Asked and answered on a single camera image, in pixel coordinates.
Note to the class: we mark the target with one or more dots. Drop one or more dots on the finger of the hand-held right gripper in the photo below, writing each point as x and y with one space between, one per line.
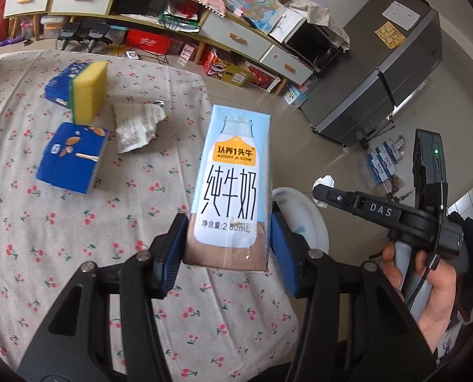
355 203

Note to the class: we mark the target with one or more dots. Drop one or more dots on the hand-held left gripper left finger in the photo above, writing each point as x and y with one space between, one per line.
172 262

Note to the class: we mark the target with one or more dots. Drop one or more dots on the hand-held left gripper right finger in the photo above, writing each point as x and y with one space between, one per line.
284 254

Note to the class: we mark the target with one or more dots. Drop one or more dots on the white round stool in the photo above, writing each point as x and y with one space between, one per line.
304 217

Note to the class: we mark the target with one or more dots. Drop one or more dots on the light blue milk carton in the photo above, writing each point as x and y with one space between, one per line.
232 183

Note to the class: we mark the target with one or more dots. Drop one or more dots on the person's right hand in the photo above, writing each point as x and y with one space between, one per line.
443 302

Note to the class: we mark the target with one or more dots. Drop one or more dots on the stack of blue white boxes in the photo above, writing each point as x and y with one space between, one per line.
385 161

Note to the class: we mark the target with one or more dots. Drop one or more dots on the grey refrigerator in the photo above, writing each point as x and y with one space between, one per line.
379 75

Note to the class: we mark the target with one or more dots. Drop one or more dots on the blue white small box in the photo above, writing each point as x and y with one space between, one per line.
296 96

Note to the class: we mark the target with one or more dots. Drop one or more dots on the yellow note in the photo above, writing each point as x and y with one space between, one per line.
390 34

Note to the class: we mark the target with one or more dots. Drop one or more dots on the crumpled white printed wrapper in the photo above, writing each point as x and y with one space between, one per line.
135 125

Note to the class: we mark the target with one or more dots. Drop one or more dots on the blue almond print carton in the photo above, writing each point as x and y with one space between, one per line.
73 157

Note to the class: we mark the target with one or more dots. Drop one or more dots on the white paper sheet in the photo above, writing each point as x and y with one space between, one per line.
401 14

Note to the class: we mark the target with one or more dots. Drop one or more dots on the wide red gift box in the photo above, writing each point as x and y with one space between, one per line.
265 79

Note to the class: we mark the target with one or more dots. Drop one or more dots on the black microwave oven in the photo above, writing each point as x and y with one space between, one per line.
314 45

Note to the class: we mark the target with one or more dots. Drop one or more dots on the yellow cardboard box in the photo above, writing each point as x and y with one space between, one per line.
238 76

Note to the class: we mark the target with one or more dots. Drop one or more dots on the white patterned cloth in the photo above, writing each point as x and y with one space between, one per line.
320 16

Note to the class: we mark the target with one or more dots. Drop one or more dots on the yellow green sponge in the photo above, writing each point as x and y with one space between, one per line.
88 91

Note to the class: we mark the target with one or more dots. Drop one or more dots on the red printed box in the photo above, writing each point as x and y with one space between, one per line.
216 65

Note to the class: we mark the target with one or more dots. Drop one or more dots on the small blue carton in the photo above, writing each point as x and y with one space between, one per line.
59 87

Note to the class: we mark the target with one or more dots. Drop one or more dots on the map print paper bag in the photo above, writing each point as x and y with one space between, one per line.
256 6

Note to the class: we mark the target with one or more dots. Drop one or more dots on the red flat box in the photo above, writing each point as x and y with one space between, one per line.
148 41

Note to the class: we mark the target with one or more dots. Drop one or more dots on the black device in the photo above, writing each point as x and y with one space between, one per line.
99 34
70 32

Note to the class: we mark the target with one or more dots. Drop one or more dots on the long wooden drawer cabinet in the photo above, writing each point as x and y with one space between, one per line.
160 20

